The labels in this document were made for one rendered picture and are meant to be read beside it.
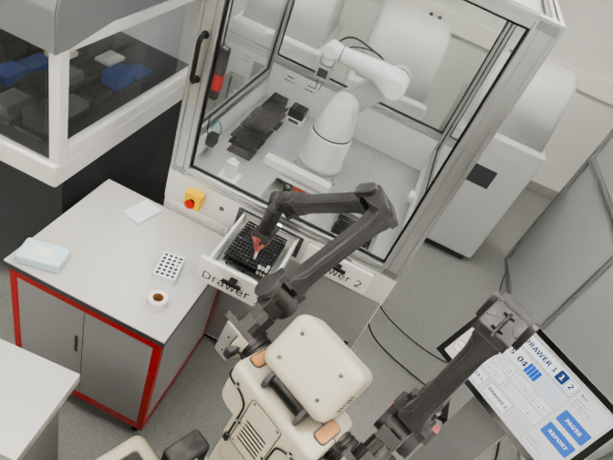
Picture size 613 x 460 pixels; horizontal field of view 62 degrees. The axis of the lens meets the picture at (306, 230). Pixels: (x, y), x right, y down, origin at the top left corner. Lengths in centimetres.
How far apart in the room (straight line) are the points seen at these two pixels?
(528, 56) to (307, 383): 107
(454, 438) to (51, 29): 199
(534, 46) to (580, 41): 346
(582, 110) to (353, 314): 357
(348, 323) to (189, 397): 84
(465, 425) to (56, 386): 141
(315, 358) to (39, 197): 159
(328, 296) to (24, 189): 136
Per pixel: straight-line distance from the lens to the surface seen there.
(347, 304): 220
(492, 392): 187
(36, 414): 168
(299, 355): 115
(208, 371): 267
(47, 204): 241
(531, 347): 187
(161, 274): 195
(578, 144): 543
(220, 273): 184
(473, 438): 211
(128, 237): 209
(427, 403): 119
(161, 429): 250
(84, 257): 201
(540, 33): 160
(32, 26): 190
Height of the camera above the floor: 225
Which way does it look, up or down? 39 degrees down
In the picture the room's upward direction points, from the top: 24 degrees clockwise
